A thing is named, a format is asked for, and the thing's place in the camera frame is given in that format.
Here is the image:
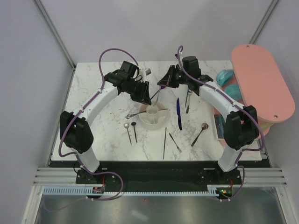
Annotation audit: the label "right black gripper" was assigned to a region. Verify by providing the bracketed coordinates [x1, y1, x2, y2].
[158, 65, 190, 89]

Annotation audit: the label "purple cable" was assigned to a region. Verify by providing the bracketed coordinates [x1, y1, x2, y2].
[43, 48, 138, 213]
[174, 45, 266, 203]

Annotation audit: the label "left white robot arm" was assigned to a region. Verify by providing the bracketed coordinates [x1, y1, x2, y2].
[58, 61, 151, 183]

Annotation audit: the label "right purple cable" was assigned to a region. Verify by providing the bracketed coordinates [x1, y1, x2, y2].
[174, 45, 266, 203]

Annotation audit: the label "white slotted cable duct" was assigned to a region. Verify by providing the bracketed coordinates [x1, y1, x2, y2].
[43, 186, 231, 196]

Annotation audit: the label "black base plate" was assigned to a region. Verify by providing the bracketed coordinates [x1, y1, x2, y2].
[76, 161, 242, 186]

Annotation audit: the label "teal headphones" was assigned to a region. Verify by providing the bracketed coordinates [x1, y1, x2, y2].
[215, 69, 242, 101]

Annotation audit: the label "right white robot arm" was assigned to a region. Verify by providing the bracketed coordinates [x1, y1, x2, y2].
[157, 56, 259, 184]

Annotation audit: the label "pink oval shelf top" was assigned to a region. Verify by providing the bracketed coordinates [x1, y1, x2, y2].
[231, 44, 295, 123]

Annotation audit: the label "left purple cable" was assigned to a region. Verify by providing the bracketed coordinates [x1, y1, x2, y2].
[43, 48, 138, 213]

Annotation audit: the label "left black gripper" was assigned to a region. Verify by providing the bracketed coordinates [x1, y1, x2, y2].
[124, 80, 152, 106]

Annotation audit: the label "white round divided container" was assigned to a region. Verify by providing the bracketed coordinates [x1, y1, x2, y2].
[138, 102, 169, 131]

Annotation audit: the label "black small spoon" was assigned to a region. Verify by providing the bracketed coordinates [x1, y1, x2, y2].
[131, 122, 137, 142]

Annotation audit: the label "dark chopstick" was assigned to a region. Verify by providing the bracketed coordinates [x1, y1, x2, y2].
[163, 127, 167, 160]

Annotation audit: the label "copper bowl dark spoon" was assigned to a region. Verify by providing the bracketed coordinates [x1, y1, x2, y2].
[191, 123, 208, 147]

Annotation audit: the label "blue plastic knife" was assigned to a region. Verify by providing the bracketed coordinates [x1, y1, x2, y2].
[176, 98, 182, 130]

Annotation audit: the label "silver small spoon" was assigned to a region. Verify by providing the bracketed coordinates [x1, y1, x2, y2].
[124, 122, 132, 144]

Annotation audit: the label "purple long-handled spoon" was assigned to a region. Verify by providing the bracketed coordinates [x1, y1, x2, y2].
[150, 86, 166, 100]

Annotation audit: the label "small dark two-prong fork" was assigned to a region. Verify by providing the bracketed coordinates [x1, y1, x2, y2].
[169, 133, 182, 153]

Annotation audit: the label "teal handled silver fork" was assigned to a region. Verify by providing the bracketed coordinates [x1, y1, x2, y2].
[185, 89, 192, 114]

